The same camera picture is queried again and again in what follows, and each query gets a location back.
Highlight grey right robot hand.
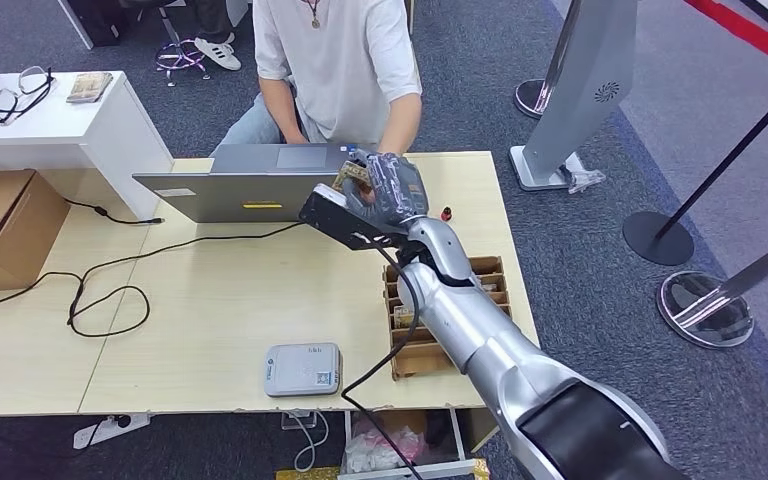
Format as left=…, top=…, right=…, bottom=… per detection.
left=340, top=150, right=432, bottom=233

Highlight person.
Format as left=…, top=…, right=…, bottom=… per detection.
left=210, top=0, right=424, bottom=160
left=185, top=0, right=243, bottom=72

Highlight wooden card holder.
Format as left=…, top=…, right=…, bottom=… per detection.
left=382, top=256, right=514, bottom=382

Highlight grey card reader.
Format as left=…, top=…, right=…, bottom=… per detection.
left=263, top=341, right=344, bottom=399

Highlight grey laptop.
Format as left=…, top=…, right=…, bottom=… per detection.
left=130, top=142, right=360, bottom=225

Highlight chrome stanchion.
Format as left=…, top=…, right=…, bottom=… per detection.
left=655, top=226, right=768, bottom=350
left=513, top=0, right=585, bottom=121

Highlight clear plastic bag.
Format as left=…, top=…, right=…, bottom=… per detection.
left=558, top=153, right=608, bottom=195

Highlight grey kiosk stand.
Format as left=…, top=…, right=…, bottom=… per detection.
left=508, top=0, right=640, bottom=193

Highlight chrome stool base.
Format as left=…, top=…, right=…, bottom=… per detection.
left=153, top=6, right=213, bottom=87

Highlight white open drawer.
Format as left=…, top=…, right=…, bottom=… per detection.
left=337, top=408, right=478, bottom=480

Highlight pink white plastic bag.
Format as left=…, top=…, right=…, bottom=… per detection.
left=344, top=413, right=428, bottom=475

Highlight black stanchion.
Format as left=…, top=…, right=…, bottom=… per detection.
left=622, top=76, right=768, bottom=268

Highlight white cabinet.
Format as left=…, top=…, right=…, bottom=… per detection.
left=0, top=69, right=175, bottom=223

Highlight black box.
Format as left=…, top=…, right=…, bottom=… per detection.
left=67, top=0, right=130, bottom=48

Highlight white desk panel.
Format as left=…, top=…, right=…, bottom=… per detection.
left=57, top=0, right=96, bottom=51

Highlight brown cardboard box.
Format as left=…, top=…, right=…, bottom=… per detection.
left=0, top=168, right=72, bottom=295

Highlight white power strip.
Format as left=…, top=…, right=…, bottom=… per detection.
left=72, top=413, right=151, bottom=451

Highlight black framed glasses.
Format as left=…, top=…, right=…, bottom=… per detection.
left=0, top=65, right=55, bottom=126

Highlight red barrier belt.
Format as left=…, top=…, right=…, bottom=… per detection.
left=685, top=0, right=768, bottom=77

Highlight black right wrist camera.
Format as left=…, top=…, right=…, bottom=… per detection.
left=297, top=184, right=412, bottom=253

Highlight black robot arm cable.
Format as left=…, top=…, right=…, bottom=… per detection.
left=340, top=231, right=425, bottom=480

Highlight white cable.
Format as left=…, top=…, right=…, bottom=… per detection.
left=282, top=410, right=330, bottom=474

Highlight black cable with plug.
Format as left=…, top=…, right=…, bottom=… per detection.
left=62, top=197, right=165, bottom=227

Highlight long black power cable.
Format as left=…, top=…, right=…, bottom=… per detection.
left=0, top=220, right=310, bottom=340

